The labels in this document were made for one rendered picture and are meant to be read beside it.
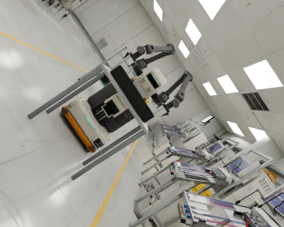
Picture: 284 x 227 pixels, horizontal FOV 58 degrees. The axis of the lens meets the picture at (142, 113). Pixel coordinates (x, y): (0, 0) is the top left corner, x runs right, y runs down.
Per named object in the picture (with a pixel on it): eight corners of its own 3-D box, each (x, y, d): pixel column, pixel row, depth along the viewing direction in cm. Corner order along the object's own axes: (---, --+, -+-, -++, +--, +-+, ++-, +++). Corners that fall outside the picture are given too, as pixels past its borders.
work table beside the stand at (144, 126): (46, 110, 266) (110, 67, 260) (84, 165, 272) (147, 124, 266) (27, 115, 221) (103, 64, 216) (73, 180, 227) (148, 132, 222)
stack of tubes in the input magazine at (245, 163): (236, 173, 353) (253, 163, 351) (226, 164, 403) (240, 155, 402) (241, 181, 353) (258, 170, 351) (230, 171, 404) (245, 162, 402)
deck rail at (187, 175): (176, 176, 354) (177, 172, 353) (176, 176, 356) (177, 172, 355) (228, 186, 350) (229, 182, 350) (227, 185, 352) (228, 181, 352)
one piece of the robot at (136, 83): (119, 88, 296) (135, 78, 295) (132, 107, 299) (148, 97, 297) (118, 88, 280) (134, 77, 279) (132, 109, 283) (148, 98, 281)
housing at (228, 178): (224, 186, 353) (226, 176, 352) (216, 175, 402) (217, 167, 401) (230, 187, 352) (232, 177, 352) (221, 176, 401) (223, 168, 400)
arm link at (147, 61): (177, 54, 275) (174, 46, 275) (176, 52, 262) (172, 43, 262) (139, 70, 286) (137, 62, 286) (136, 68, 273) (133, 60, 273)
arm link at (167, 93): (192, 74, 279) (185, 68, 276) (194, 77, 266) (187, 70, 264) (162, 102, 291) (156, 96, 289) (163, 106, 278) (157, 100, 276)
